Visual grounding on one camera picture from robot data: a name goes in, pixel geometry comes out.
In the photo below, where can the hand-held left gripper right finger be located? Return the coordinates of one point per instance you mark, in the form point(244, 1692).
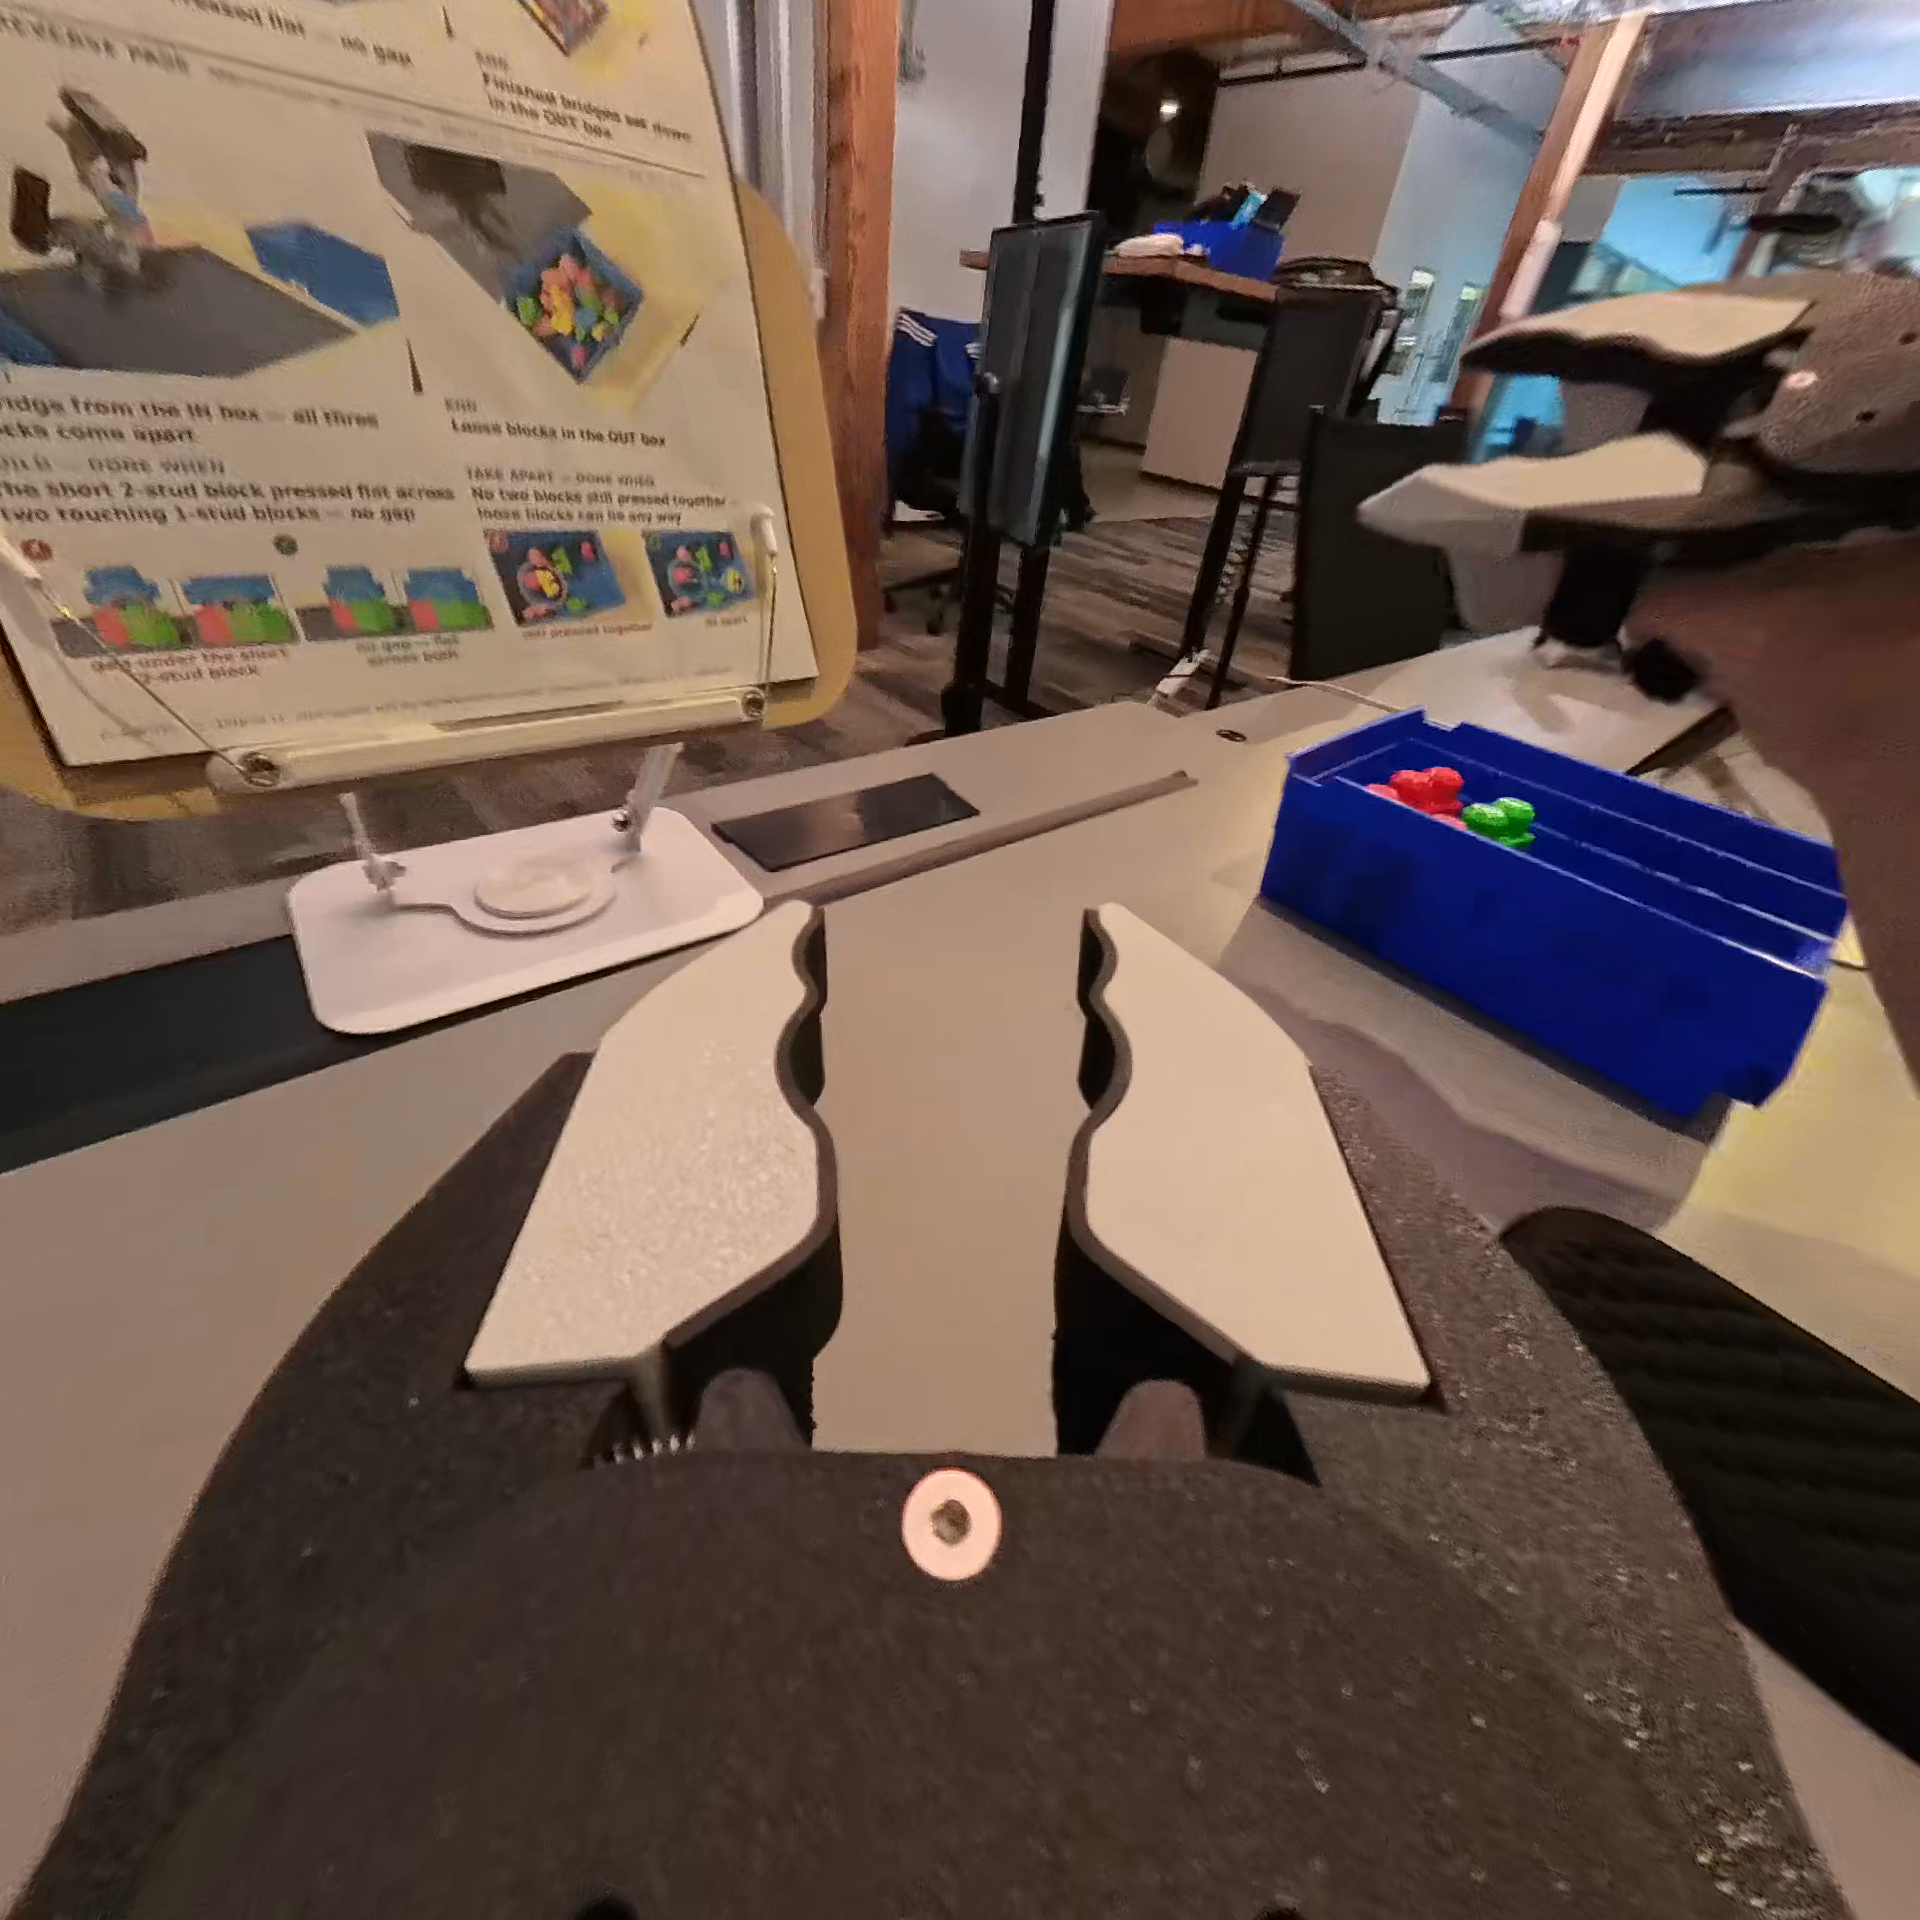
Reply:
point(1244, 1198)

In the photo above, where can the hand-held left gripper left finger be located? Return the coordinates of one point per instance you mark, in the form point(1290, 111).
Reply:
point(662, 1186)

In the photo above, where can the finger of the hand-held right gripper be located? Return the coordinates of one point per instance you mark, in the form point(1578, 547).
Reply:
point(1559, 480)
point(1650, 330)

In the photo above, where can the red two-stud toy block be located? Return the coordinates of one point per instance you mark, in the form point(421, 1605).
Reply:
point(1421, 786)

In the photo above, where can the green two-stud toy block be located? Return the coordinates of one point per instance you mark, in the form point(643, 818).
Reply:
point(1499, 821)

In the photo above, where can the blue plastic bin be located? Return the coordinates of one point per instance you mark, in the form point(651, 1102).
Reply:
point(1499, 960)

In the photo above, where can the person's right forearm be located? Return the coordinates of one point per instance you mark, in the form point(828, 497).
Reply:
point(1883, 943)

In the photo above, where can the grey desk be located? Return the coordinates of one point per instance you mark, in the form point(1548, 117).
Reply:
point(180, 1275)

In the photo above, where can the black desk panel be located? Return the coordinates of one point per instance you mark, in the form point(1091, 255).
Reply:
point(134, 1036)

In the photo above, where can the person's right hand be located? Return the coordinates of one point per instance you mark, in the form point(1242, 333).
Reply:
point(1828, 672)

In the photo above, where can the black easel board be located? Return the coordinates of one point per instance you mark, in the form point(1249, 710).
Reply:
point(1350, 509)

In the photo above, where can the instruction sheet on stand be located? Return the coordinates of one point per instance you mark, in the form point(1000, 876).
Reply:
point(523, 943)

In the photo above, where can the wooden office table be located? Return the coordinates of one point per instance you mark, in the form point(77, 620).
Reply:
point(1199, 285)

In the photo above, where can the black flat plate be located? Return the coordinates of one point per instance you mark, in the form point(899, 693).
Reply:
point(845, 818)

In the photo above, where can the white power strip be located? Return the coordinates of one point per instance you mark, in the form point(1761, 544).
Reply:
point(1185, 675)

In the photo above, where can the black floor stand with panel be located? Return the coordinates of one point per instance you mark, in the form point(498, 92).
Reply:
point(1036, 376)

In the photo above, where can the blue striped cloth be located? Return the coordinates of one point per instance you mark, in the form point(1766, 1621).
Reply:
point(922, 404)

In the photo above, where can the printed instruction sheet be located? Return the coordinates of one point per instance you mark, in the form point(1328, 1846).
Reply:
point(377, 376)

